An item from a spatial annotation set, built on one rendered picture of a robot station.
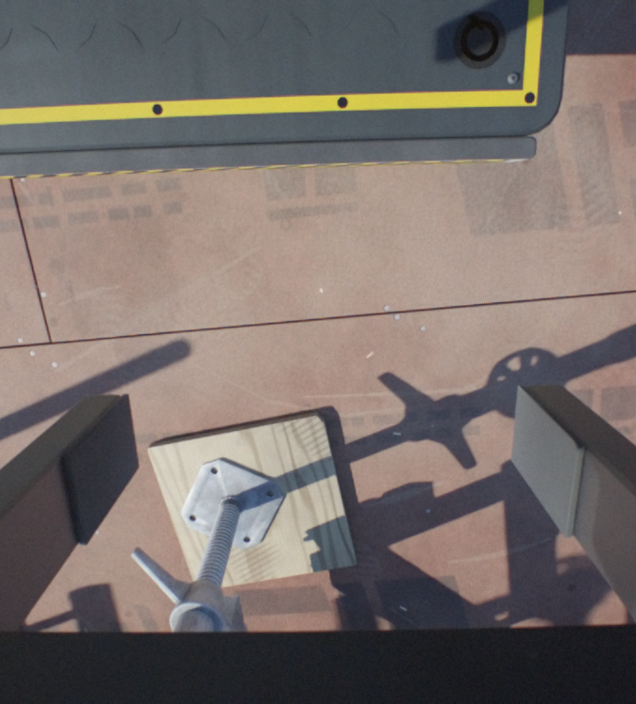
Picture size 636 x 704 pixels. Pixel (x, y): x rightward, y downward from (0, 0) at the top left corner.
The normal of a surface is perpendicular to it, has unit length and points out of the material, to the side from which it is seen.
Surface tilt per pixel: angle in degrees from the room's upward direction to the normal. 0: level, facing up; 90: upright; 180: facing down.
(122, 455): 90
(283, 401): 0
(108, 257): 0
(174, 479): 0
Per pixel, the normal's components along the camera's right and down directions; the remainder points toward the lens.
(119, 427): 1.00, -0.02
